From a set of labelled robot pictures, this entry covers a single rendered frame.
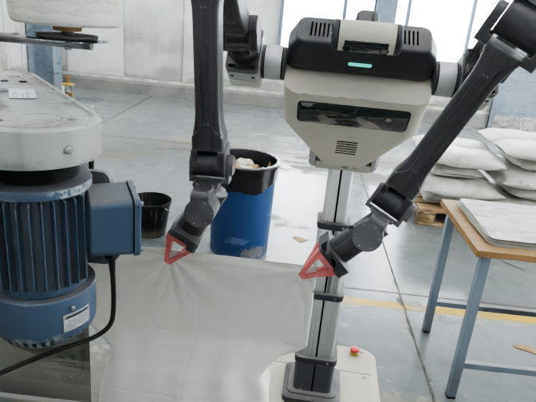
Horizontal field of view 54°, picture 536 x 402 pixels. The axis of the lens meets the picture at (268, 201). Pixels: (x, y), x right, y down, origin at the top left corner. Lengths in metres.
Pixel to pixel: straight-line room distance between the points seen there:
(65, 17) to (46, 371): 1.28
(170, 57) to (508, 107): 5.69
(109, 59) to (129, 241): 8.88
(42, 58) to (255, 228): 6.98
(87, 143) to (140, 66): 8.75
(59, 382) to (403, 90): 1.36
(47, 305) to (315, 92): 0.87
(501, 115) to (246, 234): 6.87
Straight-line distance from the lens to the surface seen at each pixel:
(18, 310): 0.82
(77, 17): 0.83
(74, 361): 1.80
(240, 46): 1.28
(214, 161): 1.02
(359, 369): 2.23
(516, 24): 0.93
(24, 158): 0.71
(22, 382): 1.93
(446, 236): 2.81
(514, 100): 9.67
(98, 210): 0.78
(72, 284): 0.82
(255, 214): 3.37
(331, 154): 1.58
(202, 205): 0.98
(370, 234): 0.99
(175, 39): 9.28
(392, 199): 1.05
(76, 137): 0.72
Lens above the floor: 1.58
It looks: 20 degrees down
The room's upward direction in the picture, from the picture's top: 5 degrees clockwise
